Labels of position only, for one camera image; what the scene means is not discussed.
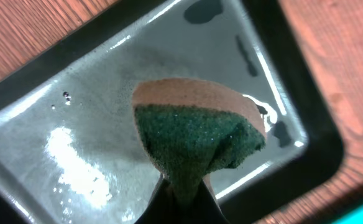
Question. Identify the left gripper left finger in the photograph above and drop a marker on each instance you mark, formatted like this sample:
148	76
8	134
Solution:
162	208

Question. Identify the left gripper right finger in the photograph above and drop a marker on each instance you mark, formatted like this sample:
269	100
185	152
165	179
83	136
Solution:
208	210

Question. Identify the dark green sponge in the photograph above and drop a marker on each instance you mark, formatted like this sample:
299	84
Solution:
190	128

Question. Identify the black water tray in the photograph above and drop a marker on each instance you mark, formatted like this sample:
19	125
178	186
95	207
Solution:
69	151

